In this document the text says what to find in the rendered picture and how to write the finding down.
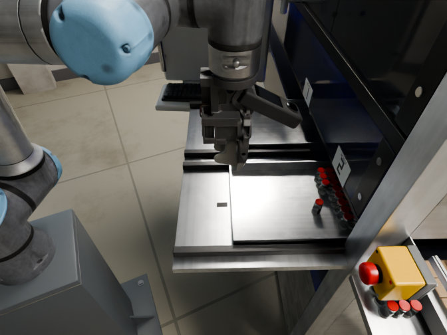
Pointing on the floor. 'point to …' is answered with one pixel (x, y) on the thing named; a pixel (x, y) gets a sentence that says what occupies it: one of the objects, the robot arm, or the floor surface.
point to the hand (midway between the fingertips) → (241, 165)
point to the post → (388, 211)
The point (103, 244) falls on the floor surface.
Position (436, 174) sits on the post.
